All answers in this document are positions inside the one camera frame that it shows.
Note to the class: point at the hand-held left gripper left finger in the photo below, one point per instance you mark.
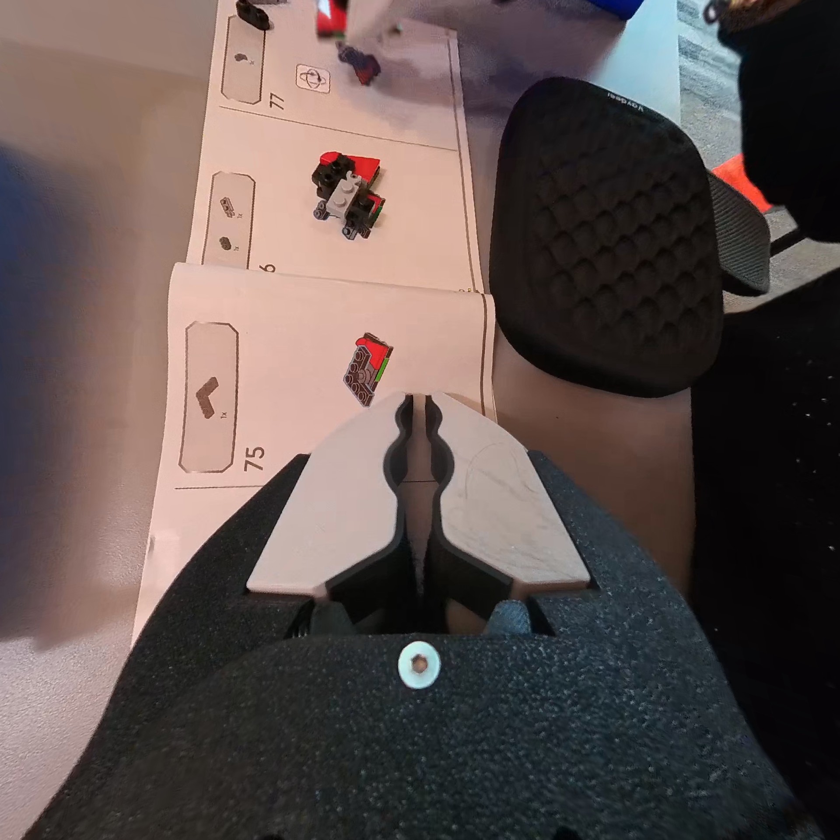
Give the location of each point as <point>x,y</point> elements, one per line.
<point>328,512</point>

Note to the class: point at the black mesh chair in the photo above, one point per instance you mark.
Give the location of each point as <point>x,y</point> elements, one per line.
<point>738,243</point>

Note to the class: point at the person's black sparkly clothing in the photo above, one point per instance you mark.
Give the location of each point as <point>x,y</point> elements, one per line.
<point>774,525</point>

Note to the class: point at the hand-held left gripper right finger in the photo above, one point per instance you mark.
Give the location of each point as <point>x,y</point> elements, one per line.
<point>512,518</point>

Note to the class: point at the red green black brick assembly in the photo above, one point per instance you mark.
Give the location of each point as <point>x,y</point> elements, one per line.
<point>330,16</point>

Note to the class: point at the white instruction booklet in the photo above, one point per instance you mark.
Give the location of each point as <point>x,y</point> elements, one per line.
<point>295,315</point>

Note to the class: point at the black two-hole link brick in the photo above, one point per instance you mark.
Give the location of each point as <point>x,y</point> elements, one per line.
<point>253,10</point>

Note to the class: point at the orange plastic object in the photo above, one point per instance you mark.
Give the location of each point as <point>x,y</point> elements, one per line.
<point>745,187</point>

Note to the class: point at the red black grey brick assembly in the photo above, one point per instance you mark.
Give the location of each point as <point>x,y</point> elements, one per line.
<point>341,190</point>

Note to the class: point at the person's right forearm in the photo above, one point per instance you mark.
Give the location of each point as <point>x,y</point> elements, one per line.
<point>794,118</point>

